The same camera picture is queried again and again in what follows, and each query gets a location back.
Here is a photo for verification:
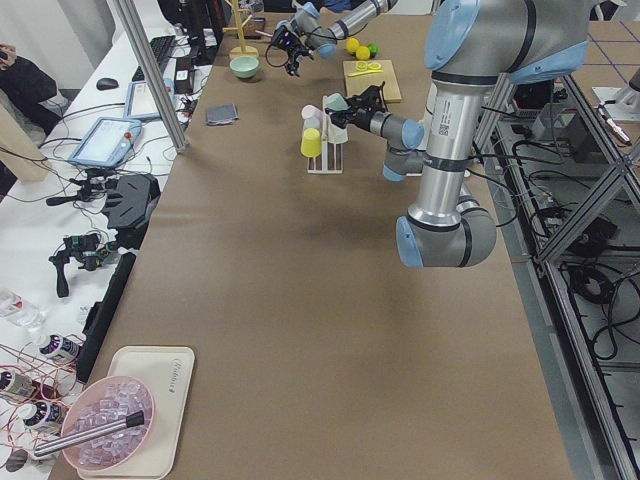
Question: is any light green cup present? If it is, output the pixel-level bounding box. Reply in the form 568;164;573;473
325;93;349;112

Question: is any pink cup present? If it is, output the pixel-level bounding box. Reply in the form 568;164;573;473
301;104;324;121

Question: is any white cup on rack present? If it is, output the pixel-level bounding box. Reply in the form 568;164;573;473
327;121;348;145

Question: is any pale blue cup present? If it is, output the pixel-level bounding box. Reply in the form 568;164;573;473
303;116;322;131

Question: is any yellow cup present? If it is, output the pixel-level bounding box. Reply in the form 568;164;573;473
300;128;322;158

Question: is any white cup holder rack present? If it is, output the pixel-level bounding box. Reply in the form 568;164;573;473
305;96;346;174

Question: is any wooden cutting board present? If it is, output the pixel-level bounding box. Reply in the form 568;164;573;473
342;60;402;103

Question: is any wooden mug tree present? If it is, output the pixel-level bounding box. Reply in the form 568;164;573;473
223;0;259;59

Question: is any green bowl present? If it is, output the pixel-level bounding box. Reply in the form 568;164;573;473
229;55;260;80

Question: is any green lime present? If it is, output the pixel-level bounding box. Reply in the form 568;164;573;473
367;43;378;58

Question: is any yellow lemon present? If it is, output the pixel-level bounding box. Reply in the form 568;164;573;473
344;37;360;55

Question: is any grey folded cloth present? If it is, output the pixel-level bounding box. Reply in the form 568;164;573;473
205;103;238;126

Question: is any black keyboard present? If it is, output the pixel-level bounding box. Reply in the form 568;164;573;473
149;35;175;73

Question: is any black computer mouse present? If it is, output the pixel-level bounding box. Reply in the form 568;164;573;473
96;77;119;91

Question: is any teach pendant tablet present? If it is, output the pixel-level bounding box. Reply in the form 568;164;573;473
67;117;142;168

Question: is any person in black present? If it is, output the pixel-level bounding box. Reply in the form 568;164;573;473
1;43;61;134

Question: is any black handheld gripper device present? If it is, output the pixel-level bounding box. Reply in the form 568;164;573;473
49;233;119;298

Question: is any black bar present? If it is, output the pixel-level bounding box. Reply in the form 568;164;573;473
76;253;136;384

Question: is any cream plastic tray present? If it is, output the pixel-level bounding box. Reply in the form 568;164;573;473
77;346;195;479

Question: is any purple label bottle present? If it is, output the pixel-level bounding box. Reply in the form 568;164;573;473
36;334;81;364
16;401;68;435

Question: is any plastic water bottle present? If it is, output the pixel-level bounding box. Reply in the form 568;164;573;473
1;288;45;329

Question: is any pink bowl of ice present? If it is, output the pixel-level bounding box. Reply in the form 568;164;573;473
61;375;155;471

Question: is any aluminium frame post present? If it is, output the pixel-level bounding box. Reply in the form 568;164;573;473
114;0;188;153

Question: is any black stand bracket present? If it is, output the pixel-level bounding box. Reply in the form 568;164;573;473
101;174;160;249

